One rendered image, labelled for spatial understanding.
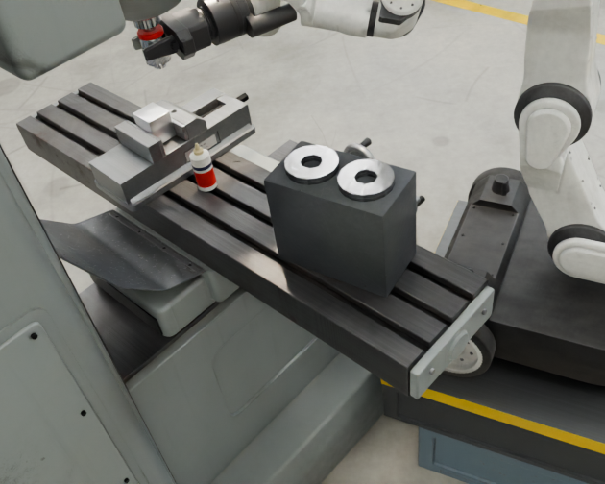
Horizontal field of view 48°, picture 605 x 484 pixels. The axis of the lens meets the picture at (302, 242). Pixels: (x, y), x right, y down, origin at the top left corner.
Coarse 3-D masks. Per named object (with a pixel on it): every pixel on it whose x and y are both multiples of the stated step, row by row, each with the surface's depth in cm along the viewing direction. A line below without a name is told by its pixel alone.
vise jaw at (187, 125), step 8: (160, 104) 147; (168, 104) 146; (176, 112) 143; (184, 112) 143; (176, 120) 141; (184, 120) 141; (192, 120) 141; (200, 120) 142; (176, 128) 142; (184, 128) 140; (192, 128) 141; (200, 128) 143; (184, 136) 141; (192, 136) 142
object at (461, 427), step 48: (384, 384) 169; (432, 384) 162; (480, 384) 161; (528, 384) 159; (576, 384) 158; (432, 432) 175; (480, 432) 167; (528, 432) 156; (576, 432) 149; (480, 480) 181; (528, 480) 172; (576, 480) 161
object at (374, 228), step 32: (288, 160) 112; (320, 160) 112; (352, 160) 112; (288, 192) 110; (320, 192) 107; (352, 192) 104; (384, 192) 104; (288, 224) 115; (320, 224) 111; (352, 224) 106; (384, 224) 103; (288, 256) 122; (320, 256) 117; (352, 256) 112; (384, 256) 107; (384, 288) 113
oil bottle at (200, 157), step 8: (192, 152) 137; (200, 152) 135; (208, 152) 136; (192, 160) 135; (200, 160) 135; (208, 160) 136; (200, 168) 136; (208, 168) 137; (200, 176) 138; (208, 176) 138; (200, 184) 139; (208, 184) 139; (216, 184) 141
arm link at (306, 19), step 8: (280, 0) 125; (288, 0) 124; (296, 0) 124; (304, 0) 124; (312, 0) 125; (296, 8) 125; (304, 8) 125; (312, 8) 126; (304, 16) 127; (312, 16) 127; (304, 24) 129; (312, 24) 128
